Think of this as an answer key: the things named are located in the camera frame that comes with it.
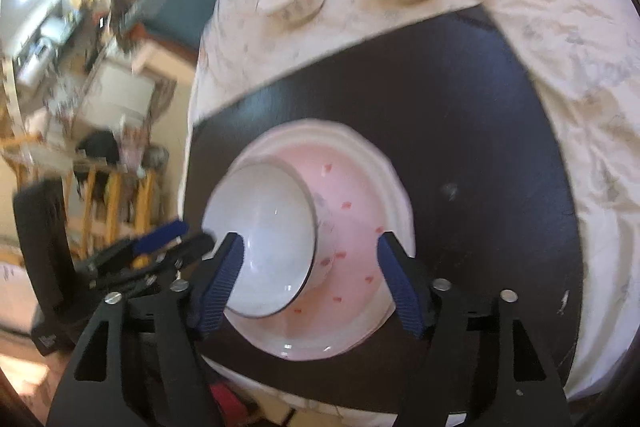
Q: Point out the pink strawberry print plate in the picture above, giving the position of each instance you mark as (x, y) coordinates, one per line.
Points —
(350, 217)

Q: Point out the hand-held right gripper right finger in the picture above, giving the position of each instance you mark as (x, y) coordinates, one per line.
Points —
(400, 292)

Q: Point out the black board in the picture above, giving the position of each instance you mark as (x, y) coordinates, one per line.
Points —
(475, 132)

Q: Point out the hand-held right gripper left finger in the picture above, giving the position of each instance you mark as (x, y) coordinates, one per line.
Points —
(220, 282)

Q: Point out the black bag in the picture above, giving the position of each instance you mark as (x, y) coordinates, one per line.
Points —
(97, 147)

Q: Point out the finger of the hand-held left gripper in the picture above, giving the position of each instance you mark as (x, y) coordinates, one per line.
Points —
(155, 239)
(192, 248)

